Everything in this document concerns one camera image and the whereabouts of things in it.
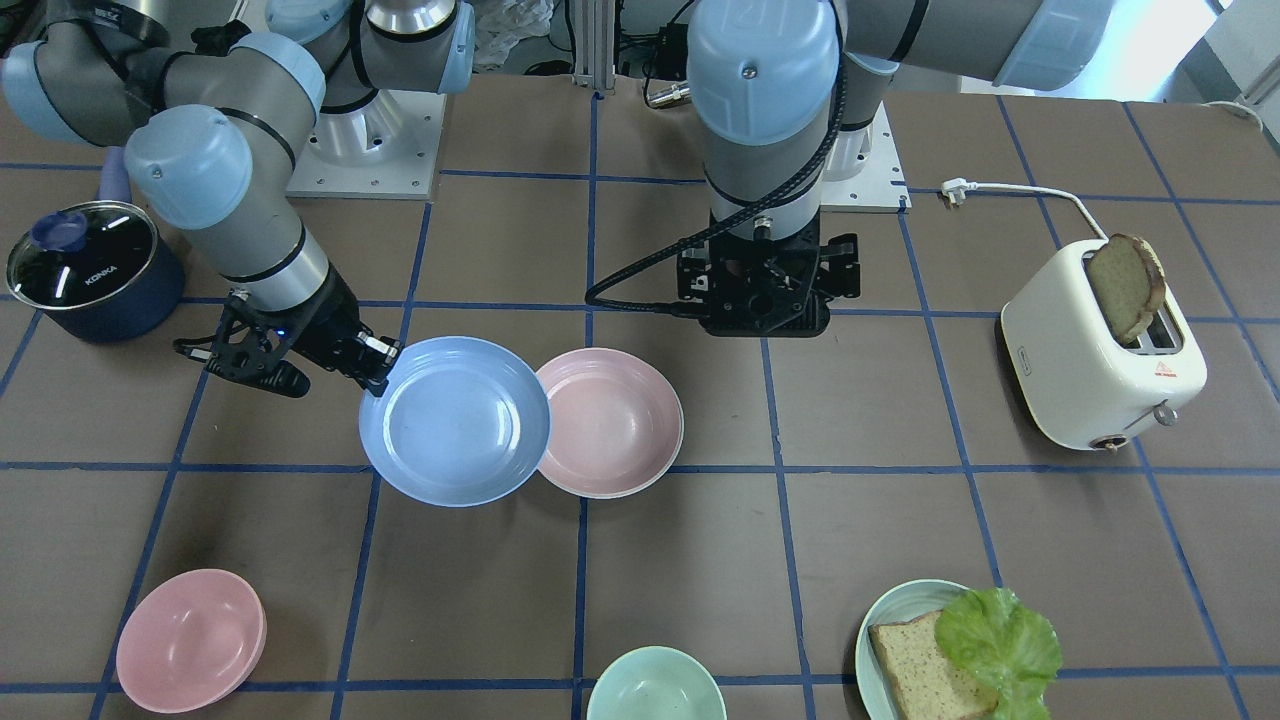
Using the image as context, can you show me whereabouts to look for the cream toaster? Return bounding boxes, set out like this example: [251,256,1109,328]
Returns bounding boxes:
[998,240,1207,450]

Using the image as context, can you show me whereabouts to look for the pink plate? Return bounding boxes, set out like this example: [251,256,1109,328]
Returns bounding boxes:
[536,347,684,457]

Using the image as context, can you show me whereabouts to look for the blue plate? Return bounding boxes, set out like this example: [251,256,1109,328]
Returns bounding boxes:
[357,336,552,509]

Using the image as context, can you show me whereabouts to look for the green bowl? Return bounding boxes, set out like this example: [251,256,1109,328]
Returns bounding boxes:
[586,646,727,719]

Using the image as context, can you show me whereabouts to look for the green plate with food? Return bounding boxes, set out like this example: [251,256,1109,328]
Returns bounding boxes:
[854,579,997,719]

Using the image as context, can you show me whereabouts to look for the cream plate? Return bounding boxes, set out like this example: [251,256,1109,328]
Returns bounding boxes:
[538,439,684,500]

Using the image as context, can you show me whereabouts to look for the pink bowl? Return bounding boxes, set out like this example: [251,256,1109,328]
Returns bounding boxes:
[116,568,268,714]

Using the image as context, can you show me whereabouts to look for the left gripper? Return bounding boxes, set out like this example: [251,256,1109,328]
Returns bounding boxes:
[676,218,861,337]

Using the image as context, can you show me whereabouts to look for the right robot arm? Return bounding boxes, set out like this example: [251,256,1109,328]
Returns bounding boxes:
[3,1,475,397]

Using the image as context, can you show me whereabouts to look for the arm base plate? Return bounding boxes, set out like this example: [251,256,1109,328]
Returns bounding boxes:
[285,91,447,201]
[820,105,911,213]

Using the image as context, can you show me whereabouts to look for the white toaster power cord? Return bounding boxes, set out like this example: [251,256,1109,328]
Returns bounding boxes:
[942,100,1266,243]

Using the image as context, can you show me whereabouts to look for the aluminium frame post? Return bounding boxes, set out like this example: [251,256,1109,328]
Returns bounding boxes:
[564,1,617,99]

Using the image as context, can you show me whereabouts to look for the bread slice in toaster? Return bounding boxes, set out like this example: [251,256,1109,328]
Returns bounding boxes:
[1085,233,1167,346]

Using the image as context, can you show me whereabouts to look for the dark blue pot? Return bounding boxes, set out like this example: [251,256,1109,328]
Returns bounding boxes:
[5,146,186,345]

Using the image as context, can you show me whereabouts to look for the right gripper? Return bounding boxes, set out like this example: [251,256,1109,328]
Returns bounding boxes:
[175,268,403,398]

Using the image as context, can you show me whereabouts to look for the bread slice on plate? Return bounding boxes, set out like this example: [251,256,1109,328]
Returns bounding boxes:
[869,609,998,719]

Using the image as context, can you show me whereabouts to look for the lettuce leaf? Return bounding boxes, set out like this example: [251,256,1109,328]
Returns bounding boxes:
[934,587,1064,719]

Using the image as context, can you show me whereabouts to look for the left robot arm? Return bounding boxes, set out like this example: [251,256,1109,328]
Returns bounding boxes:
[677,1,1114,338]

